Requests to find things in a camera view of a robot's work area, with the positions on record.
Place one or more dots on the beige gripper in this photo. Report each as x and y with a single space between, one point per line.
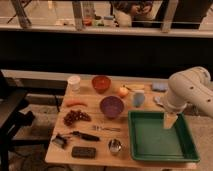
169 120

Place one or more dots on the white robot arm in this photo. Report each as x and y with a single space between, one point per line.
189 85

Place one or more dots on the light blue cup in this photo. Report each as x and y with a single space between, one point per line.
138 99

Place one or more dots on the small metal cup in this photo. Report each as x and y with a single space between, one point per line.
114 146

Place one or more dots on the grey crumpled cloth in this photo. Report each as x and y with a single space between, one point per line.
158 100

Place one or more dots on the green plastic tray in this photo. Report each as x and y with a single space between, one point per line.
150 142

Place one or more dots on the blue sponge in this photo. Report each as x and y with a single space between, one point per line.
159 87

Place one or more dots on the orange apple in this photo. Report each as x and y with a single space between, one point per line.
123 92

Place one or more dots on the purple bowl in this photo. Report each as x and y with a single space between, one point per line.
111 106

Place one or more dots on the silver fork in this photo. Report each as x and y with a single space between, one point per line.
94 127

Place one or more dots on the red bowl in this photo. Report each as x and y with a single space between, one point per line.
101 83

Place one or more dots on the orange carrot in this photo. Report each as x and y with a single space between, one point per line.
70 103

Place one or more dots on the bunch of dark grapes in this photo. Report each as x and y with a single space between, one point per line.
75 115

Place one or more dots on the person in background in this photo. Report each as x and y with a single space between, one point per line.
133 13

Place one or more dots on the black chair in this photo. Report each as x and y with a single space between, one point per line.
11 119

